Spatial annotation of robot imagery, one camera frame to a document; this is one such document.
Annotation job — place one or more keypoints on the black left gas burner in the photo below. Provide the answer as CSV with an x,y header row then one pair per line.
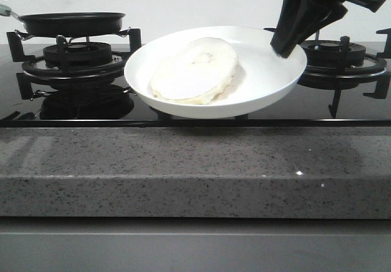
x,y
82,54

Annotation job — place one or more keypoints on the grey speckled stone countertop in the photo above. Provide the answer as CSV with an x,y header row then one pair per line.
x,y
315,173

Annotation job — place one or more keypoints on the black frying pan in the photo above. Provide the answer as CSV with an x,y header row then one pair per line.
x,y
74,24

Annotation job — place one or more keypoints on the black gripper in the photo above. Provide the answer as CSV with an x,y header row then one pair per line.
x,y
300,19

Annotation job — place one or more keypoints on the black right pan support grate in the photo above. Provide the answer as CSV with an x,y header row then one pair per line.
x,y
351,70

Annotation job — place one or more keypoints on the white ceramic plate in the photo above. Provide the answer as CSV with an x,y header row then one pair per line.
x,y
261,79

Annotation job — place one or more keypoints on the black pan support grate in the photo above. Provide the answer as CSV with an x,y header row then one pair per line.
x,y
67,78
351,70

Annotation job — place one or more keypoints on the black right gas burner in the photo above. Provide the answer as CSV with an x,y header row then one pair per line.
x,y
331,50

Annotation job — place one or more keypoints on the black glass gas hob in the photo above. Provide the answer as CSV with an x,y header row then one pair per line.
x,y
27,102

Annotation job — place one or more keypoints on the white fried egg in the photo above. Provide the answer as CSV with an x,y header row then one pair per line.
x,y
196,74

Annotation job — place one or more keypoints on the black left pan support grate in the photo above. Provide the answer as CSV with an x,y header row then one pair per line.
x,y
67,78

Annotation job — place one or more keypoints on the grey cabinet front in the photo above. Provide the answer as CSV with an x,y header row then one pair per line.
x,y
48,244

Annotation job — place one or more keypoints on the black gas burner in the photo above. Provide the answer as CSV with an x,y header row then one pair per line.
x,y
82,54
331,50

